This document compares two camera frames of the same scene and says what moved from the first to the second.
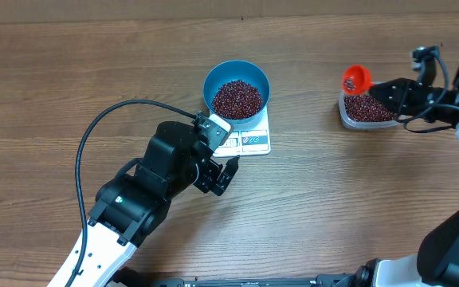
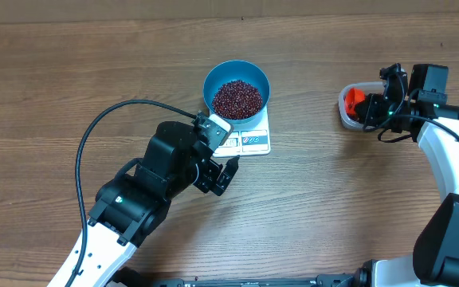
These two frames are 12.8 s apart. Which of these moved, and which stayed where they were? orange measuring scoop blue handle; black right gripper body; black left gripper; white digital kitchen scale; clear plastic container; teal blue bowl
Moved: black right gripper body; orange measuring scoop blue handle
Stayed: clear plastic container; white digital kitchen scale; black left gripper; teal blue bowl
